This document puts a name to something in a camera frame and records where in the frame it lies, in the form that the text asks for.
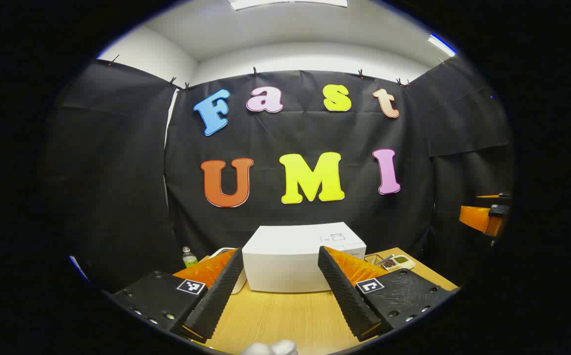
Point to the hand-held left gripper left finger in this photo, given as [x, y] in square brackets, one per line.
[218, 301]

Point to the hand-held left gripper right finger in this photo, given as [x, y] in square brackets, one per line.
[347, 296]

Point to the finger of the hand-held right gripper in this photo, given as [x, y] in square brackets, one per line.
[497, 196]
[477, 217]

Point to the white microwave oven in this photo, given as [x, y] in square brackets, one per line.
[285, 256]

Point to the white toaster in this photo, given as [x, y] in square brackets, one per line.
[240, 286]

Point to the green drink bottle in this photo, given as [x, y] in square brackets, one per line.
[189, 260]

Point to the white divided spice dish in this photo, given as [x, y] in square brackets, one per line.
[402, 260]

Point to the ceiling light panel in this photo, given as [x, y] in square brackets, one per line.
[442, 45]

